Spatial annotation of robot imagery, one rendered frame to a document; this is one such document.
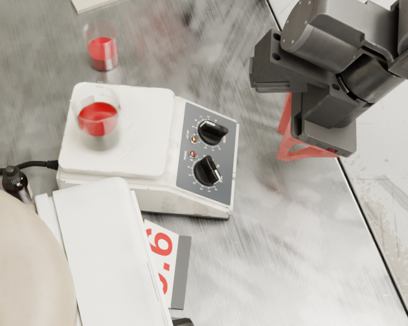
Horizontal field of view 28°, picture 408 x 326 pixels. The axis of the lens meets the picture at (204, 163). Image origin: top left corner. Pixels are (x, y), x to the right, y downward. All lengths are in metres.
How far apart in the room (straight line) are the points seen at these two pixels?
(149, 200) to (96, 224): 0.64
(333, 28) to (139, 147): 0.27
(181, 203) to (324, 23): 0.29
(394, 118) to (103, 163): 0.39
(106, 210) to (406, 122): 0.81
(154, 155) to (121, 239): 0.62
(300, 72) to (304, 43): 0.05
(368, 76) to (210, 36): 0.37
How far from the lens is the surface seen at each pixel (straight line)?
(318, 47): 0.77
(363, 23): 0.77
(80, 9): 1.15
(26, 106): 1.07
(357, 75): 0.81
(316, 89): 0.84
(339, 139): 0.86
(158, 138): 0.91
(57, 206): 0.29
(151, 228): 0.92
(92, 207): 0.29
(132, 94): 0.95
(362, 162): 1.02
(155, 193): 0.91
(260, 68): 0.80
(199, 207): 0.93
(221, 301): 0.92
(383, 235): 0.98
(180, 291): 0.92
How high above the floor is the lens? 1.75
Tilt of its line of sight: 59 degrees down
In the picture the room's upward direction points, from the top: 2 degrees clockwise
